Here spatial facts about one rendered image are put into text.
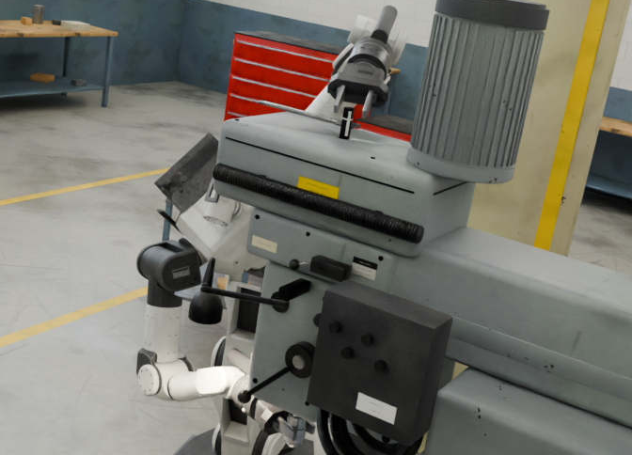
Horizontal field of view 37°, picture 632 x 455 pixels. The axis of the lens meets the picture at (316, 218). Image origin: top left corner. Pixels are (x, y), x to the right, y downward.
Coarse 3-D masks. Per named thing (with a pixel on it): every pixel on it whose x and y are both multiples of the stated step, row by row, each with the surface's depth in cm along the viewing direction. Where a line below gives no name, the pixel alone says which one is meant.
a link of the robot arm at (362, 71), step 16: (368, 48) 194; (384, 48) 196; (352, 64) 193; (368, 64) 193; (384, 64) 194; (336, 80) 190; (352, 80) 189; (368, 80) 189; (384, 80) 194; (336, 96) 193; (352, 96) 192; (384, 96) 190
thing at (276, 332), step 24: (264, 288) 191; (312, 288) 185; (264, 312) 192; (288, 312) 189; (312, 312) 186; (264, 336) 193; (288, 336) 190; (312, 336) 187; (264, 360) 194; (288, 384) 192; (288, 408) 194; (312, 408) 190
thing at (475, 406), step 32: (448, 384) 163; (480, 384) 165; (512, 384) 167; (448, 416) 160; (480, 416) 157; (512, 416) 155; (544, 416) 157; (576, 416) 158; (448, 448) 161; (480, 448) 158; (512, 448) 155; (544, 448) 152; (576, 448) 149; (608, 448) 149
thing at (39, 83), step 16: (0, 32) 929; (16, 32) 946; (32, 32) 964; (48, 32) 982; (64, 32) 1000; (80, 32) 1020; (96, 32) 1041; (112, 32) 1062; (112, 48) 1073; (64, 64) 1109; (0, 80) 1031; (16, 80) 1045; (32, 80) 1059; (48, 80) 1059; (64, 80) 1089; (80, 80) 1071; (0, 96) 956; (384, 112) 1160; (608, 128) 958; (624, 128) 968; (592, 176) 1034; (608, 192) 974; (624, 192) 979
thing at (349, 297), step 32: (352, 288) 154; (320, 320) 153; (352, 320) 150; (384, 320) 147; (416, 320) 145; (448, 320) 147; (320, 352) 154; (352, 352) 150; (384, 352) 148; (416, 352) 145; (320, 384) 155; (352, 384) 152; (384, 384) 149; (416, 384) 146; (352, 416) 153; (384, 416) 150; (416, 416) 147
